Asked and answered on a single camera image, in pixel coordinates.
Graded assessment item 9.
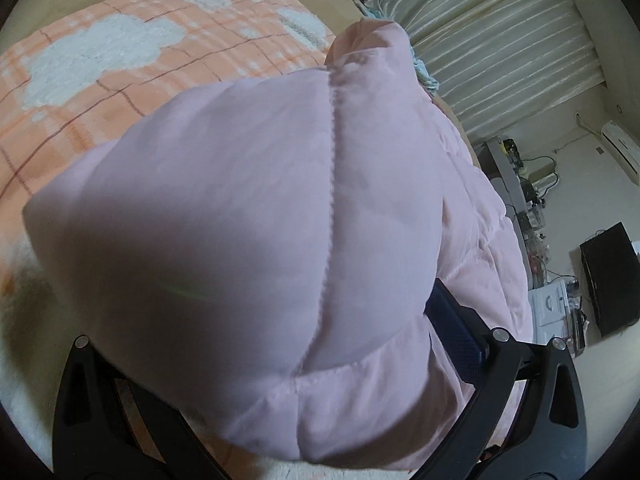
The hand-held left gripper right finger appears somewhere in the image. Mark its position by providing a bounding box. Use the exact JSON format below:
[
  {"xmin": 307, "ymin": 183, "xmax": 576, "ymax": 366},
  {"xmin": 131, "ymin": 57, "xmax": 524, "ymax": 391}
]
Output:
[{"xmin": 422, "ymin": 278, "xmax": 588, "ymax": 480}]

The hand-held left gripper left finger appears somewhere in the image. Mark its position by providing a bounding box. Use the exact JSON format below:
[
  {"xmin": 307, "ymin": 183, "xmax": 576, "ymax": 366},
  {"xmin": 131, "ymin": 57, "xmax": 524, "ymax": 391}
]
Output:
[{"xmin": 52, "ymin": 335, "xmax": 221, "ymax": 480}]

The pink quilted comforter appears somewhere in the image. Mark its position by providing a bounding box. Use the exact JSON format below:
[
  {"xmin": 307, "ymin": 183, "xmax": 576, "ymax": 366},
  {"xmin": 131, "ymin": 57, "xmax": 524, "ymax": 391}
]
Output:
[{"xmin": 22, "ymin": 17, "xmax": 531, "ymax": 466}]

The white drawer unit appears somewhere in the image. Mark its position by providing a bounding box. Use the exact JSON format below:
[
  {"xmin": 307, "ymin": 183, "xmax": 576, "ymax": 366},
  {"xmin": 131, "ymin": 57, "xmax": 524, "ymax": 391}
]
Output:
[{"xmin": 529, "ymin": 280, "xmax": 583, "ymax": 357}]

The grey desk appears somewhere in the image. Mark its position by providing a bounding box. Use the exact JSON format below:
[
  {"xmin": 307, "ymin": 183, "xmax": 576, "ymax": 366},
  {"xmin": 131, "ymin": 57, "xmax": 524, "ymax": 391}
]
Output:
[{"xmin": 477, "ymin": 135, "xmax": 551, "ymax": 281}]

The black speaker box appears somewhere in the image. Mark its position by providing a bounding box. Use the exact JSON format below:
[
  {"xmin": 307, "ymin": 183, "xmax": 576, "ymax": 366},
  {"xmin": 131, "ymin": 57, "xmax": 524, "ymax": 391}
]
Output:
[{"xmin": 580, "ymin": 221, "xmax": 640, "ymax": 338}]

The white air conditioner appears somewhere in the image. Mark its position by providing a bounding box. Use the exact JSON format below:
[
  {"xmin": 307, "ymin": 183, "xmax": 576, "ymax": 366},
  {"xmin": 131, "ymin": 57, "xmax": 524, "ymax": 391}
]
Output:
[{"xmin": 600, "ymin": 120, "xmax": 640, "ymax": 186}]

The light blue cloth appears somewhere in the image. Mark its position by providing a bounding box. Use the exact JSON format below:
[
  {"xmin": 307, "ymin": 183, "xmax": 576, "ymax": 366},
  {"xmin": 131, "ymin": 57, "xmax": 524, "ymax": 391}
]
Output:
[{"xmin": 360, "ymin": 2, "xmax": 441, "ymax": 93}]

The white pleated curtain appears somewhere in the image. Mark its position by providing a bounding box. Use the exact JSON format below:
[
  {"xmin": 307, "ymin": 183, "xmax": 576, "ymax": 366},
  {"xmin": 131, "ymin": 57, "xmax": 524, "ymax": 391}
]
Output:
[{"xmin": 372, "ymin": 0, "xmax": 609, "ymax": 137}]

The orange plaid cloud blanket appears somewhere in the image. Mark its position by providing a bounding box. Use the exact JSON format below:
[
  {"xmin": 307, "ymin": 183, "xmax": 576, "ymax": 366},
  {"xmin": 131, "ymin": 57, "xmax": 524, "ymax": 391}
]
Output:
[{"xmin": 0, "ymin": 0, "xmax": 338, "ymax": 480}]

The bed with tan sheet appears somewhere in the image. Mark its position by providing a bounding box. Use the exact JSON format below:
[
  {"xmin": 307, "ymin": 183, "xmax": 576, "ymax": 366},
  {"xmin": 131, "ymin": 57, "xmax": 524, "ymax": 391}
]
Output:
[{"xmin": 10, "ymin": 0, "xmax": 476, "ymax": 147}]

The wall cable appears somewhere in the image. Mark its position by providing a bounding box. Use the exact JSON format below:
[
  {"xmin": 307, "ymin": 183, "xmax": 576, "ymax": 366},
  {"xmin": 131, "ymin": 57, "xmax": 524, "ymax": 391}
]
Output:
[{"xmin": 520, "ymin": 155, "xmax": 560, "ymax": 197}]

